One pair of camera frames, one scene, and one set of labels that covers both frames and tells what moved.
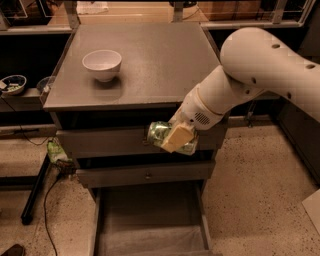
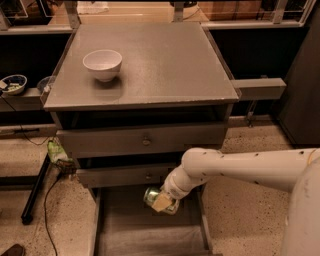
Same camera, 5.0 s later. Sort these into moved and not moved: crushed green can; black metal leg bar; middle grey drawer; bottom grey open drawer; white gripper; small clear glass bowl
Moved: crushed green can; white gripper
Not moved: black metal leg bar; bottom grey open drawer; middle grey drawer; small clear glass bowl
